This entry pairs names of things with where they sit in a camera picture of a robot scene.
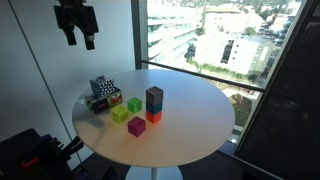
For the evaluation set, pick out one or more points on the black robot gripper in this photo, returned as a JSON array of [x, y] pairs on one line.
[[71, 13]]

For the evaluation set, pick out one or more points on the green block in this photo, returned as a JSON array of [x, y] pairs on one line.
[[134, 105]]

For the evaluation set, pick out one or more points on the yellow-green block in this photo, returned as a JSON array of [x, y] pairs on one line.
[[119, 114]]

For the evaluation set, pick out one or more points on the grey block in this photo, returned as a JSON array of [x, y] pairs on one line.
[[154, 95]]

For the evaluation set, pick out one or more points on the blue block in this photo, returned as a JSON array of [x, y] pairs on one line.
[[153, 108]]

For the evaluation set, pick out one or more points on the magenta block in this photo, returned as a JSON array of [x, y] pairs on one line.
[[136, 126]]

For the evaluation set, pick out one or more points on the orange block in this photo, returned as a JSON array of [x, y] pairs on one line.
[[153, 118]]

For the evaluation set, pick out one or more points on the black white patterned cube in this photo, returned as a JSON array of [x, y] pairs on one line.
[[102, 86]]

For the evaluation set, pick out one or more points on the dark picture cube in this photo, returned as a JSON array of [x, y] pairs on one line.
[[96, 104]]

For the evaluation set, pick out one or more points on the red green picture cube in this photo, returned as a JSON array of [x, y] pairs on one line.
[[115, 98]]

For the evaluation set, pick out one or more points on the black window railing bar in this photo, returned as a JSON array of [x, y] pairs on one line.
[[261, 90]]

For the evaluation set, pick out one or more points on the round white table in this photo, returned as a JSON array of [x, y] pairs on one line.
[[197, 119]]

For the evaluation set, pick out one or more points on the black equipment with red part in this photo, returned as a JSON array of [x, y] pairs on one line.
[[29, 156]]

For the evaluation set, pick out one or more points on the dark panel at right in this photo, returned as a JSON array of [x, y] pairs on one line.
[[284, 137]]

